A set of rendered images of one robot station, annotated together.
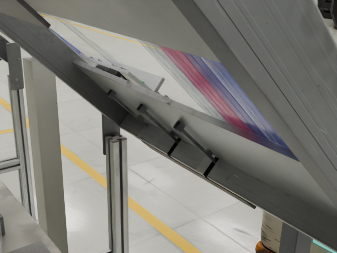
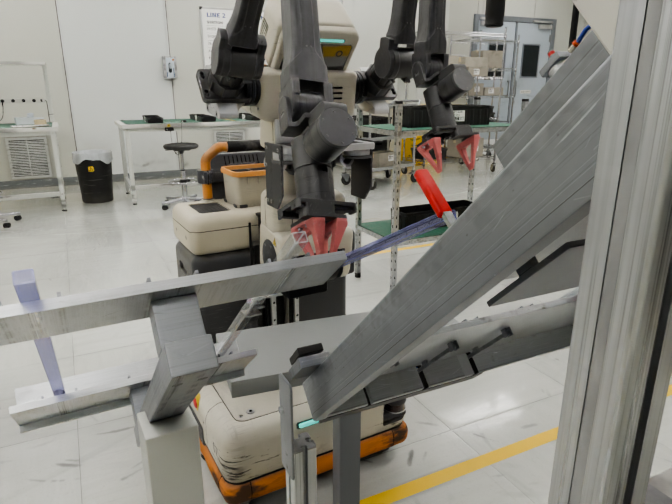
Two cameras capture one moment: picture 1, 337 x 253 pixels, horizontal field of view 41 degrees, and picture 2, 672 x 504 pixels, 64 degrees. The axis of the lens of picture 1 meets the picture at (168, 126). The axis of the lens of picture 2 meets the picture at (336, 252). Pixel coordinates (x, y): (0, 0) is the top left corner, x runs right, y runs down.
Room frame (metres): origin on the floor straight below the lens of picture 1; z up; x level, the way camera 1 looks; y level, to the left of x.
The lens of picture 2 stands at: (0.82, 0.83, 1.18)
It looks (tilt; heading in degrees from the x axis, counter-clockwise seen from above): 17 degrees down; 281
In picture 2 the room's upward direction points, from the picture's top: straight up
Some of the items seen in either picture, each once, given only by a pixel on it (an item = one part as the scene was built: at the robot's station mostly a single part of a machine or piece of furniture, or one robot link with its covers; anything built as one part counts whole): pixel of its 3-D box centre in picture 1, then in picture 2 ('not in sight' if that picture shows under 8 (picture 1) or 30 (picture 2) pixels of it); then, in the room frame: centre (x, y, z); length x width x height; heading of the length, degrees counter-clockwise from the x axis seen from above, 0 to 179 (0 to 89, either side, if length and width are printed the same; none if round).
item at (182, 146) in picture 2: not in sight; (185, 176); (3.28, -4.10, 0.31); 0.52 x 0.49 x 0.62; 37
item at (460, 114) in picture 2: not in sight; (441, 115); (0.82, -2.49, 1.01); 0.57 x 0.17 x 0.11; 37
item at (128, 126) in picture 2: not in sight; (207, 156); (3.38, -4.88, 0.40); 1.80 x 0.75 x 0.81; 37
